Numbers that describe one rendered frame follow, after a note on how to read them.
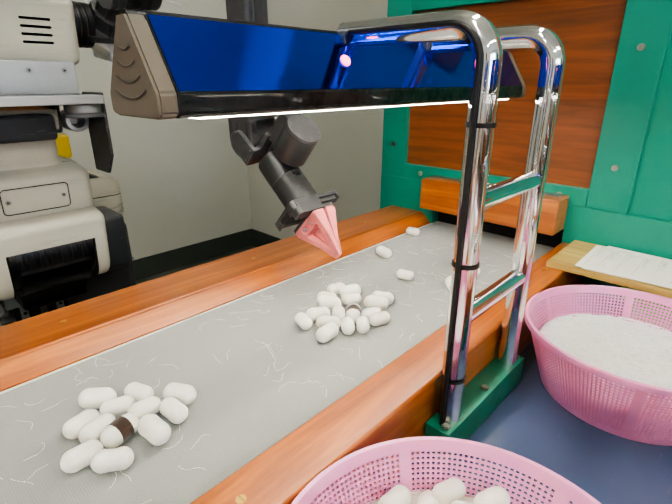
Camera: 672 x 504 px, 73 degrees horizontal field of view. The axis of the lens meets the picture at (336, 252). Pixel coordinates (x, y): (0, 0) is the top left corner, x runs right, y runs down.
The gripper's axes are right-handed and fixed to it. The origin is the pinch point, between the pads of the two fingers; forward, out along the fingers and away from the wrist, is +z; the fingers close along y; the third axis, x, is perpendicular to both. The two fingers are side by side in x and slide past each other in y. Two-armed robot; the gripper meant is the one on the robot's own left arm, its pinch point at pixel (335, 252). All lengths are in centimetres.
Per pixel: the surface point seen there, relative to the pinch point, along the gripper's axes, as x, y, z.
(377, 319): -3.6, -4.3, 12.8
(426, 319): -5.0, 2.7, 16.5
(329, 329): -2.4, -11.4, 10.7
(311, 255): 11.7, 5.5, -5.2
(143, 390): 1.1, -34.0, 6.5
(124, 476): -2.7, -39.6, 13.6
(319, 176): 106, 125, -83
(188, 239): 182, 78, -106
